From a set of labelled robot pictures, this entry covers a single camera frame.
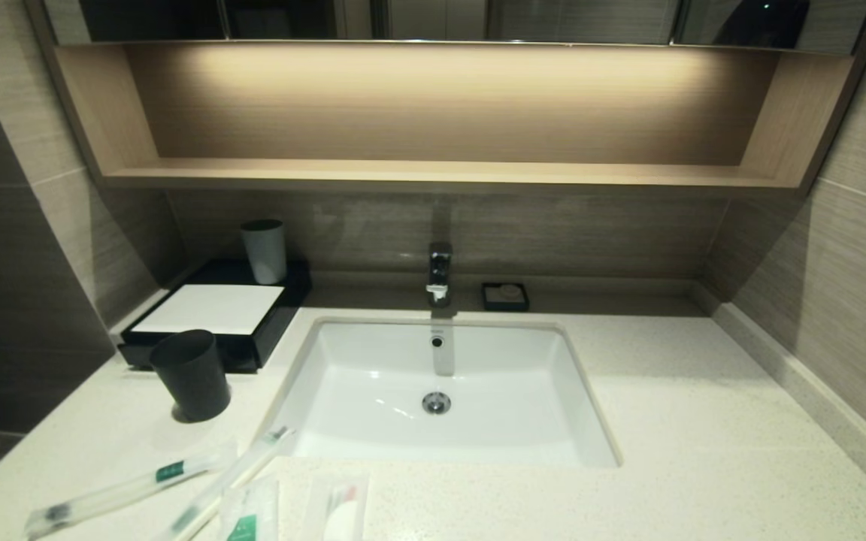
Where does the black amenity box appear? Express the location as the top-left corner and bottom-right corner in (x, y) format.
(117, 259), (312, 374)

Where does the white cup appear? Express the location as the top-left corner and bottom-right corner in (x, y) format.
(241, 219), (288, 285)

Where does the black soap dish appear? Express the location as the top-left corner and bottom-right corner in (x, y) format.
(481, 282), (530, 312)

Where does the clear packet with red item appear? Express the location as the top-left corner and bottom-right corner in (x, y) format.
(305, 472), (370, 541)

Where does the clear sachet with green print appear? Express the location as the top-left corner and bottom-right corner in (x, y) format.
(219, 477), (280, 541)

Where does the wooden wall shelf niche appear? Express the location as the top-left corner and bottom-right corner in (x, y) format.
(53, 41), (855, 192)

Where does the wrapped toothbrush with wooden handle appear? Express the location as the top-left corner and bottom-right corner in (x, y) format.
(155, 427), (296, 541)

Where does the white sink basin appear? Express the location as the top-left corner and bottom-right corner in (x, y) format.
(264, 316), (622, 469)

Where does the chrome faucet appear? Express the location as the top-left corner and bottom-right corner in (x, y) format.
(425, 240), (455, 309)

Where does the toothbrush with green label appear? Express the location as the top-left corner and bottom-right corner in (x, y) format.
(25, 443), (238, 540)

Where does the mirror cabinet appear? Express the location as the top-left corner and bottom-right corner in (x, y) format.
(27, 0), (866, 47)

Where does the black cup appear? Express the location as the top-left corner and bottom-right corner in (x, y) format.
(150, 329), (232, 423)

